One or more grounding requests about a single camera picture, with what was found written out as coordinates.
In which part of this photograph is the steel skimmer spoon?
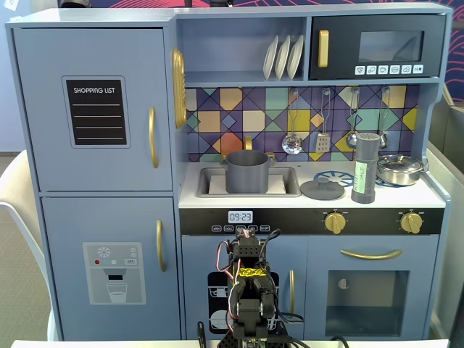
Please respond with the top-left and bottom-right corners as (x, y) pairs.
(281, 89), (304, 156)

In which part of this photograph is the blue oven door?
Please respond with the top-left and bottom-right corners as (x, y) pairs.
(307, 235), (440, 339)

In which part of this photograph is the gold fridge door handle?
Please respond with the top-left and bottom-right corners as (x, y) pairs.
(148, 106), (160, 170)

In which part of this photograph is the blue dishwasher door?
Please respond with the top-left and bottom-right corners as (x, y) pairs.
(181, 235), (308, 340)

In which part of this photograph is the gold freezer door handle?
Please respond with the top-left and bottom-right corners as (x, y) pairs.
(155, 219), (167, 273)

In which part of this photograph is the gold stove knob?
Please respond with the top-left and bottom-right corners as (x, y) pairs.
(323, 212), (346, 236)
(399, 212), (423, 235)

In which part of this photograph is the white toy plate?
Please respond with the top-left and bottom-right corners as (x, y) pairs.
(262, 35), (279, 80)
(274, 35), (291, 80)
(286, 34), (305, 80)

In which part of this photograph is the gold dishwasher handle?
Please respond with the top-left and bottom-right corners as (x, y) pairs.
(289, 269), (297, 320)

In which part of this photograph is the red white servo wire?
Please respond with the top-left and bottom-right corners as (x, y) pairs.
(216, 241), (235, 273)

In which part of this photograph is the freezer door with dispenser print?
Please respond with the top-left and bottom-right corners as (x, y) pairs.
(40, 196), (182, 341)

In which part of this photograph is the gold oven handle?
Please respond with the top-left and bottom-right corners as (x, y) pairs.
(339, 248), (403, 261)

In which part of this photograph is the blue toy kitchen unit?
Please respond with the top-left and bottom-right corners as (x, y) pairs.
(5, 5), (454, 341)

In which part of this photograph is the white chair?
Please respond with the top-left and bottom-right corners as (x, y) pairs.
(0, 150), (51, 341)

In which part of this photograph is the black microwave door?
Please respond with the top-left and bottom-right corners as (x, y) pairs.
(310, 14), (447, 80)

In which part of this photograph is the gold toy phone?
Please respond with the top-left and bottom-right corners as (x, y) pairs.
(170, 48), (187, 129)

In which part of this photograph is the steel ladle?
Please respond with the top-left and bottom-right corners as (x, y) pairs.
(345, 86), (362, 149)

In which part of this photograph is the steel pot with lid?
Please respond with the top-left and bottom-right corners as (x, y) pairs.
(376, 154), (429, 187)

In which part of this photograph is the gray toy sink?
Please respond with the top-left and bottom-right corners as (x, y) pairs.
(195, 166), (302, 199)

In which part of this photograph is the black cable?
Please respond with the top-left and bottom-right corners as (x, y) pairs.
(257, 228), (305, 326)

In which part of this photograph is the gray plastic pot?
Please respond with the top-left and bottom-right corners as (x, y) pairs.
(220, 149), (276, 194)

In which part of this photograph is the steel slotted spatula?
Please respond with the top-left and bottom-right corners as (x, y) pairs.
(314, 88), (332, 154)

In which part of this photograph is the gold toy faucet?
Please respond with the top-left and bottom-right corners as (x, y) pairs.
(219, 135), (276, 162)

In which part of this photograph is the gray partition panel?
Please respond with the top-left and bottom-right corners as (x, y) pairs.
(427, 90), (464, 341)

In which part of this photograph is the robot controller board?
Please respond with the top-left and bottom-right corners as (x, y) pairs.
(239, 336), (269, 348)

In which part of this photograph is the gray salt shaker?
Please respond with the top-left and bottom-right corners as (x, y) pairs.
(350, 132), (381, 204)

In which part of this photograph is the fridge door with shopping list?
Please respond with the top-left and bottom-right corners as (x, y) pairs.
(12, 28), (174, 192)

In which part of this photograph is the gray pot lid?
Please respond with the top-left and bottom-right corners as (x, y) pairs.
(299, 176), (345, 201)

